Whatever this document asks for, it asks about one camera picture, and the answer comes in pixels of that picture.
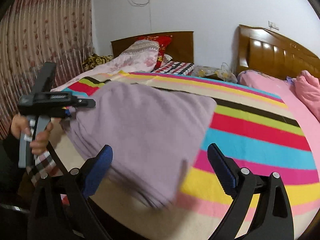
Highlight lilac purple pants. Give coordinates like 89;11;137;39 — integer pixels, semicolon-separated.
61;81;217;208

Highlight person's left hand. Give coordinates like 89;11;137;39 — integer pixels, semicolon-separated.
10;114;53;155

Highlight yellow brown patterned blanket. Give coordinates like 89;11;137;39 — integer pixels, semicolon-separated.
82;54;113;72

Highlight colourful striped blanket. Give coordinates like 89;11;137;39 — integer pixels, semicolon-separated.
57;72;319;239

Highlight person's dark left sleeve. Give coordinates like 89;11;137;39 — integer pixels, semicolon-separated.
1;133;35;208

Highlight pink floral quilt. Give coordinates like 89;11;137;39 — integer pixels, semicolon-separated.
51;40;159;92

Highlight floral striped curtain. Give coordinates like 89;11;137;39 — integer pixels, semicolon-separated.
1;0;93;138

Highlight red floral pillow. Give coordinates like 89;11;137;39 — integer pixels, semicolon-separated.
136;35;173;69

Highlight pink bed sheet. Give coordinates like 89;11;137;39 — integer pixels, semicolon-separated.
238;70;319;168

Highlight floral nightstand cover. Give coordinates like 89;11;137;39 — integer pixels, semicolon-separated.
191;66;238;83

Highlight red checkered cloth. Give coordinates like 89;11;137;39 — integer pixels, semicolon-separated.
152;61;195;75

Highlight dark brown small headboard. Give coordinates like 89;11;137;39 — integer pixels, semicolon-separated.
110;30;195;65

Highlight pink crumpled duvet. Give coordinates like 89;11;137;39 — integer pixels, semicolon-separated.
293;70;320;121

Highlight glossy wooden large headboard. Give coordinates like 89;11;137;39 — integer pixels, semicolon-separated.
236;24;319;80

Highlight white wall socket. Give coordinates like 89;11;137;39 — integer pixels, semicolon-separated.
268;21;279;30

